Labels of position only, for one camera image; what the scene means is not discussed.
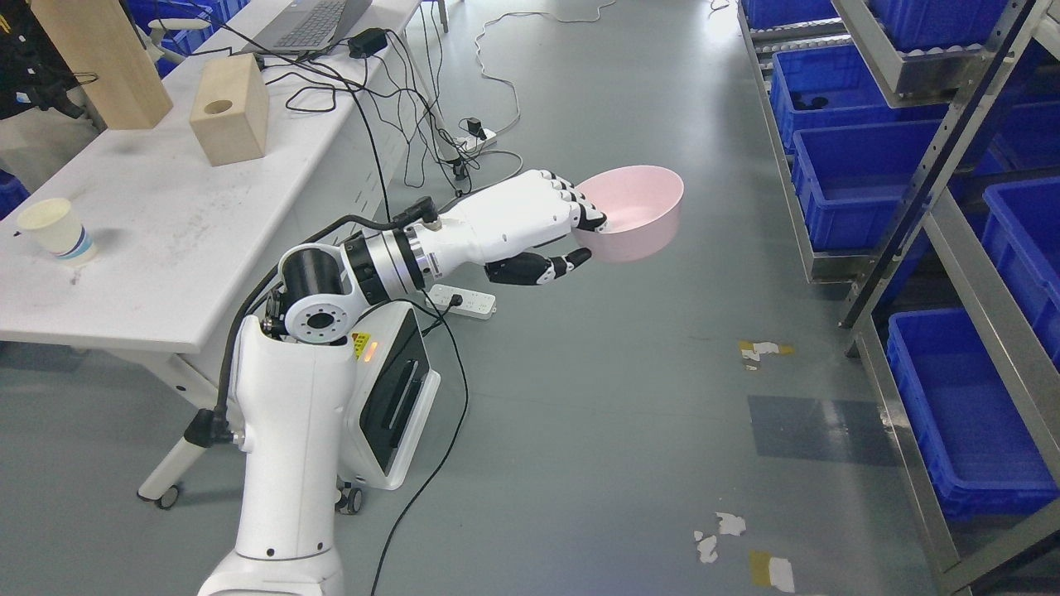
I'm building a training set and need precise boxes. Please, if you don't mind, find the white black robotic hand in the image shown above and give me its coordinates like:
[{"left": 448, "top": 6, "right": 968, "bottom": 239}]
[{"left": 406, "top": 170, "right": 607, "bottom": 286}]

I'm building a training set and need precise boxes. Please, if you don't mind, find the pink ikea bowl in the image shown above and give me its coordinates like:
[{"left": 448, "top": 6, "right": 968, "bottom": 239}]
[{"left": 573, "top": 165, "right": 685, "bottom": 263}]

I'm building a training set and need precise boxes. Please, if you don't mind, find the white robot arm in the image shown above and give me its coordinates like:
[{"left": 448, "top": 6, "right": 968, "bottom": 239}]
[{"left": 200, "top": 225, "right": 441, "bottom": 595}]

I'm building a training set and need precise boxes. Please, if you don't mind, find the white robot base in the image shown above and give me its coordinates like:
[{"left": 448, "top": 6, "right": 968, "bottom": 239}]
[{"left": 335, "top": 301, "right": 441, "bottom": 516}]

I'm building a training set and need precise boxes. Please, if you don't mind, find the blue bin right middle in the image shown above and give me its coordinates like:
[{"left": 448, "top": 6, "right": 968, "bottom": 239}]
[{"left": 792, "top": 120, "right": 942, "bottom": 252}]

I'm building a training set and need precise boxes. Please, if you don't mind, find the blue bin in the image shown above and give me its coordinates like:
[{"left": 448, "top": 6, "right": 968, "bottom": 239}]
[
  {"left": 792, "top": 120, "right": 942, "bottom": 252},
  {"left": 886, "top": 308, "right": 1058, "bottom": 521}
]

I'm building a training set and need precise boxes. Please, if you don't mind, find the steel shelf rack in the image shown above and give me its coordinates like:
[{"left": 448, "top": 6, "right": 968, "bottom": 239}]
[{"left": 737, "top": 1, "right": 1059, "bottom": 595}]

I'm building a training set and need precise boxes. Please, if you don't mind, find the white power strip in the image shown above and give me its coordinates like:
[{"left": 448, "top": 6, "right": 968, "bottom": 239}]
[{"left": 427, "top": 284, "right": 497, "bottom": 320}]

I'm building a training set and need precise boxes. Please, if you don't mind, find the black power adapter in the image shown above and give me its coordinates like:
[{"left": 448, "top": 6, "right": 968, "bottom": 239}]
[{"left": 347, "top": 27, "right": 389, "bottom": 58}]

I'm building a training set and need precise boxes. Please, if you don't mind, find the grey laptop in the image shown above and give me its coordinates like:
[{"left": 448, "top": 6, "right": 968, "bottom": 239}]
[{"left": 242, "top": 1, "right": 372, "bottom": 55}]

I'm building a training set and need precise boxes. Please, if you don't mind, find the small wooden block with hole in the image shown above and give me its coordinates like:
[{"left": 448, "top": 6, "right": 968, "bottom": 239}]
[{"left": 189, "top": 54, "right": 269, "bottom": 166}]

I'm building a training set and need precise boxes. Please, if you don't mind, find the white table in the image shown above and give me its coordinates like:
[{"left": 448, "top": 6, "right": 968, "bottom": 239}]
[{"left": 0, "top": 0, "right": 431, "bottom": 510}]

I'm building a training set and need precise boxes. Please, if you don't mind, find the tall wooden block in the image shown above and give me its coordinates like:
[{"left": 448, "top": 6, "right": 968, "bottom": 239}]
[{"left": 29, "top": 1, "right": 173, "bottom": 132}]

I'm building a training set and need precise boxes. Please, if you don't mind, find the paper cup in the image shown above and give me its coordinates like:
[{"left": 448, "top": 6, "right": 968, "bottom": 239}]
[{"left": 16, "top": 199, "right": 98, "bottom": 267}]

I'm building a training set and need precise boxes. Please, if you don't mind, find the blue bin near right bottom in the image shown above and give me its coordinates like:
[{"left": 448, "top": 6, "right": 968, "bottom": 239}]
[{"left": 886, "top": 308, "right": 1058, "bottom": 521}]

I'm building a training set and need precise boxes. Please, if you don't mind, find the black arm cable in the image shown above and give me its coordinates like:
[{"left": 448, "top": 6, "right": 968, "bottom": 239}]
[{"left": 184, "top": 197, "right": 440, "bottom": 449}]

